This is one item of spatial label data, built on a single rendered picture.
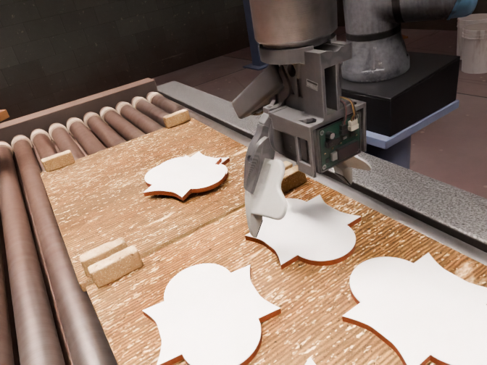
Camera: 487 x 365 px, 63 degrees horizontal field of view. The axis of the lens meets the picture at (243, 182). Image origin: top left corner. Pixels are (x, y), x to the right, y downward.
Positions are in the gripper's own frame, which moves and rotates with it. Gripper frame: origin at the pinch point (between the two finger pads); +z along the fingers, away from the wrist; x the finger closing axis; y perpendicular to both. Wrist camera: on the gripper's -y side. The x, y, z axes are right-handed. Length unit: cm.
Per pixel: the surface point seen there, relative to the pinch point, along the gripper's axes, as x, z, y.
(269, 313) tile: -11.3, 2.9, 8.2
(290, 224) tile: -0.8, 2.9, -1.4
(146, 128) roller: 1, 7, -63
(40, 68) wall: 19, 52, -490
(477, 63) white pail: 322, 89, -156
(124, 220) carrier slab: -17.1, 3.9, -21.1
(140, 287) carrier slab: -20.2, 3.8, -5.5
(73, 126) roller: -12, 6, -83
